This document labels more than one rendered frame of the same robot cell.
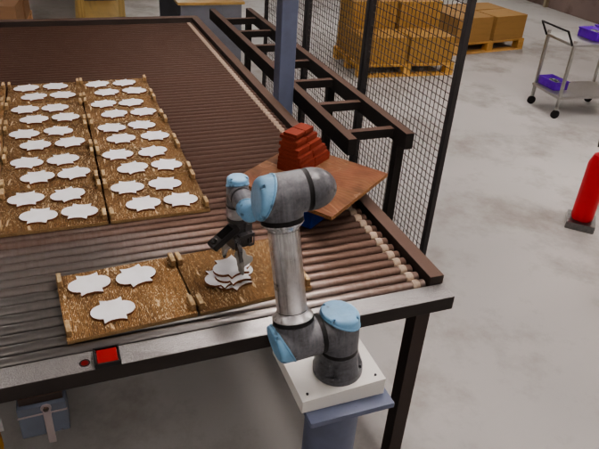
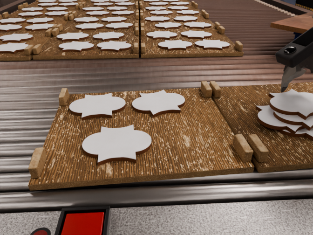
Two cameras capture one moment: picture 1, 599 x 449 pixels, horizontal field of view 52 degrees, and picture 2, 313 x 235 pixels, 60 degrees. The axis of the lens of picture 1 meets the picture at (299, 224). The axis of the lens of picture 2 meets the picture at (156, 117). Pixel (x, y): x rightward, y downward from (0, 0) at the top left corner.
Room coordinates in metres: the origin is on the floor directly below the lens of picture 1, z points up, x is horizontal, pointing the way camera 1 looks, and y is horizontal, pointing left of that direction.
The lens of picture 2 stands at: (1.16, 0.36, 1.28)
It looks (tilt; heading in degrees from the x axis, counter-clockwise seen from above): 31 degrees down; 20
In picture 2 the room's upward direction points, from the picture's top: straight up
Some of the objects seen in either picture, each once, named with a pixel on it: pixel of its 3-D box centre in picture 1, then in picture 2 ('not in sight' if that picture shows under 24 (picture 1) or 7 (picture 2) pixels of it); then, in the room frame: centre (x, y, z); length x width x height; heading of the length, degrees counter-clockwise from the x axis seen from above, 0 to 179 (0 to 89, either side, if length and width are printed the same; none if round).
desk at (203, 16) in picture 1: (198, 22); not in sight; (7.74, 1.42, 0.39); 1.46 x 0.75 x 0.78; 23
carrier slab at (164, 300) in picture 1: (125, 296); (139, 126); (1.66, 0.58, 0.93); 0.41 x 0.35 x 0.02; 116
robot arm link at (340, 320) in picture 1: (337, 327); not in sight; (1.38, -0.13, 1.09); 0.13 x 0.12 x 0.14; 114
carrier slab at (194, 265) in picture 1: (241, 273); (305, 115); (1.84, 0.20, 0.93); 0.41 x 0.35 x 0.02; 117
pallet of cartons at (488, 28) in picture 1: (471, 27); not in sight; (9.22, -2.28, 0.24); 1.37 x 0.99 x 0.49; 114
